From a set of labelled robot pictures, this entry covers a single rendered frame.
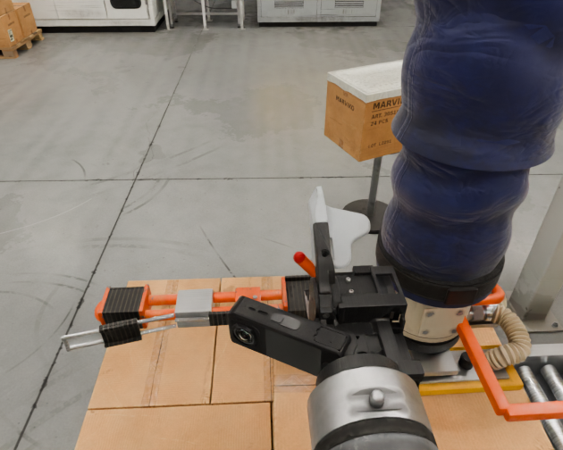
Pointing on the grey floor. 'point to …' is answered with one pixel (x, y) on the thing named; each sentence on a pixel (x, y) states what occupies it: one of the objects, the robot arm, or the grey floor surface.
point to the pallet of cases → (7, 28)
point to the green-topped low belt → (202, 12)
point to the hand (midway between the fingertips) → (308, 240)
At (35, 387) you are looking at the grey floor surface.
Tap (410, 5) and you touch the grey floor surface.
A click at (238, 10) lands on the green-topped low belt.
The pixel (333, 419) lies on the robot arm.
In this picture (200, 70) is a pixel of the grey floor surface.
